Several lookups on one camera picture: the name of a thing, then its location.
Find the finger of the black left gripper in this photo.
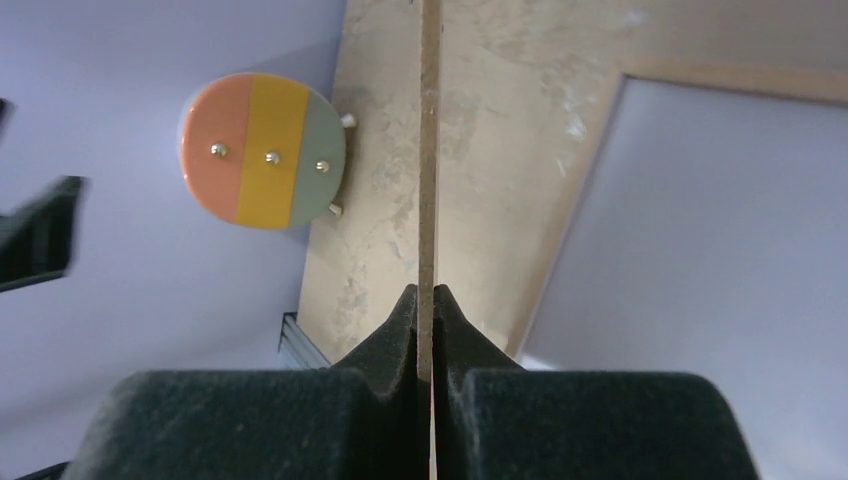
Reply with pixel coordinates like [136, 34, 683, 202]
[1, 176, 87, 292]

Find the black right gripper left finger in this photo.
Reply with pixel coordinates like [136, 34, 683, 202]
[64, 286, 419, 479]

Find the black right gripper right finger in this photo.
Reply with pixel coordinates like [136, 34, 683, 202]
[433, 285, 758, 479]

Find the wooden picture frame with glass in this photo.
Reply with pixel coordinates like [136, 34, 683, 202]
[504, 56, 847, 360]

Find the printed photo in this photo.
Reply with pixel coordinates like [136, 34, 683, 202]
[519, 79, 847, 479]

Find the brown hardboard backing board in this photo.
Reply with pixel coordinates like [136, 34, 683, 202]
[416, 0, 443, 479]

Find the white cylinder with orange lid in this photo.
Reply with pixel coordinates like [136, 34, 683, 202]
[178, 72, 358, 230]

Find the aluminium extrusion rail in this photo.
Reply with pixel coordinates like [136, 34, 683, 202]
[277, 312, 331, 370]

